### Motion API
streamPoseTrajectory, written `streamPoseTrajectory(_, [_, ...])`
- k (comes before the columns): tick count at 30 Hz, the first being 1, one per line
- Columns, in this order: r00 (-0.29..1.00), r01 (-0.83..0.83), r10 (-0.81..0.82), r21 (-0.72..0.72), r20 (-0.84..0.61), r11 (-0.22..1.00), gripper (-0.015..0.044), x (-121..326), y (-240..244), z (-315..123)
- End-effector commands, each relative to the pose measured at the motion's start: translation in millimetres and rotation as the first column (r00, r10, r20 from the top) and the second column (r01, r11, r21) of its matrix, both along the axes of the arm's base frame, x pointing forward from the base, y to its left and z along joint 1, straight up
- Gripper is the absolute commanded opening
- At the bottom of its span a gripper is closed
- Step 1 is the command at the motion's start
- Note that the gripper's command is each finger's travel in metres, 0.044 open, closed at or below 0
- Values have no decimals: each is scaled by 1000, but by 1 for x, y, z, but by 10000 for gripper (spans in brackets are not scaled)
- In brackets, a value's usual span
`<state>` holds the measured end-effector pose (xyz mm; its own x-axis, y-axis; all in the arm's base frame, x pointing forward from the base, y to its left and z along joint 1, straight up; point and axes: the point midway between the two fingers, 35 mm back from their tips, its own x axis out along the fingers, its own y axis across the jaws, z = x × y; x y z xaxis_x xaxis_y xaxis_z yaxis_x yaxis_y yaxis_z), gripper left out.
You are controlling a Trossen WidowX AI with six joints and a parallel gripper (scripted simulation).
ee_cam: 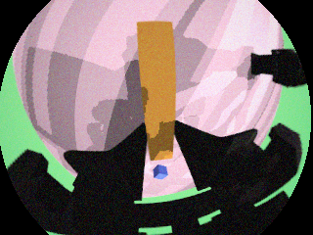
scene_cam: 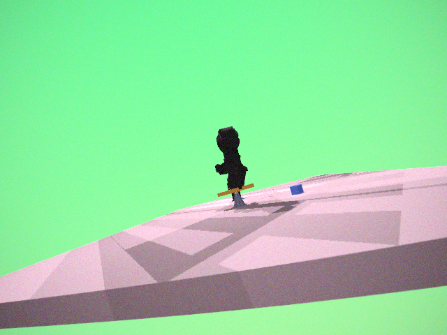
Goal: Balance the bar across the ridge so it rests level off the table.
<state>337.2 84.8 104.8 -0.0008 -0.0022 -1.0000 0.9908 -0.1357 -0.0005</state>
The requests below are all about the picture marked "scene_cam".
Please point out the blue block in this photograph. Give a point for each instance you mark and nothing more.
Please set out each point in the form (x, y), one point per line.
(297, 189)

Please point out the orange bar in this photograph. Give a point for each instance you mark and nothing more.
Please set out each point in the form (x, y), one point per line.
(235, 190)

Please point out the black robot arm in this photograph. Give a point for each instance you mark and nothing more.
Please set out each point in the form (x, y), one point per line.
(228, 142)

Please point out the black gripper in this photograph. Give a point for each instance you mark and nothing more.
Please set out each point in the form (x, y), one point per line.
(236, 168)

